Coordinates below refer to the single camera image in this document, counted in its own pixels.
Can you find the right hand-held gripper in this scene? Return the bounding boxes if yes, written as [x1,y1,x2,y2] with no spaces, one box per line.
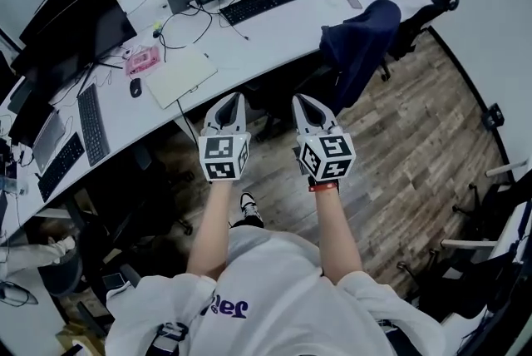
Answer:
[292,92,357,185]

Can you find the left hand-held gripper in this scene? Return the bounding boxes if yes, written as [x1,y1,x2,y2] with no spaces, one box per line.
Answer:
[198,91,251,184]

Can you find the notebook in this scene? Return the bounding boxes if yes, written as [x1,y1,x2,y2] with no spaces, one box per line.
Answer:
[144,45,219,110]

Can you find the person's right forearm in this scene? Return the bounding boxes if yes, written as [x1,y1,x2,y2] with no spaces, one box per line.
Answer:
[313,187,362,287]

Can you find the person's left forearm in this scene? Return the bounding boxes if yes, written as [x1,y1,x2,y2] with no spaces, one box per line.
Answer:
[185,178,234,279]

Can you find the red wristband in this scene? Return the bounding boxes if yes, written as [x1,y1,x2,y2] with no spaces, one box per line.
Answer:
[308,181,338,194]

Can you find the navy jacket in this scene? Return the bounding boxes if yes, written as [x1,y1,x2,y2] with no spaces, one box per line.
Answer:
[319,0,402,114]

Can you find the black and white sneaker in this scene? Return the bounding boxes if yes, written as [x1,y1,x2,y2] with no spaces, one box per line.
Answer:
[239,191,265,227]

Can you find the pink wipes packet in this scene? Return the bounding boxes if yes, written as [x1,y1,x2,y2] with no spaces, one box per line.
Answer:
[125,45,162,77]

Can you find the person's black trousers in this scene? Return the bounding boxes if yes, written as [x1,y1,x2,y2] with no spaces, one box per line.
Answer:
[230,219,265,230]

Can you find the long black keyboard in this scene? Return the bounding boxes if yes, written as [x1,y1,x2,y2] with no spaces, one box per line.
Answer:
[76,83,111,167]

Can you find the black mesh office chair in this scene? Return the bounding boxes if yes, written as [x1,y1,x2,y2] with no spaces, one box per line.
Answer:
[388,0,462,83]

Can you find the large black monitor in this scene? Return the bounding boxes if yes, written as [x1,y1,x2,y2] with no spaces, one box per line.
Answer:
[10,0,138,97]

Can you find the small black keyboard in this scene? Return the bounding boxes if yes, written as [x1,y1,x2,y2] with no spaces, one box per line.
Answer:
[37,132,86,204]

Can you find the grey laptop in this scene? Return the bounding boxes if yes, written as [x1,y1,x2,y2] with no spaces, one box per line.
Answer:
[7,94,67,175]

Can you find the white sweatshirt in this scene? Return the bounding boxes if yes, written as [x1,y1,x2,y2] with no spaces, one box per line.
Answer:
[106,227,448,356]

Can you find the black power cable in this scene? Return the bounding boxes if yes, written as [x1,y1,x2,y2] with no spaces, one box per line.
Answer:
[153,4,213,146]

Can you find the black cable with plug end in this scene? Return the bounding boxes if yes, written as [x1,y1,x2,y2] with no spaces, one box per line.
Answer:
[186,0,250,42]

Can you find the white metal table frame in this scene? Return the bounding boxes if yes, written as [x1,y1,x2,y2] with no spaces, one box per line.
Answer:
[440,156,532,330]

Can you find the black harness strap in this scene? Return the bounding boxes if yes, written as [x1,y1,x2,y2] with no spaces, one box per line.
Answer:
[147,320,190,356]
[376,319,411,356]

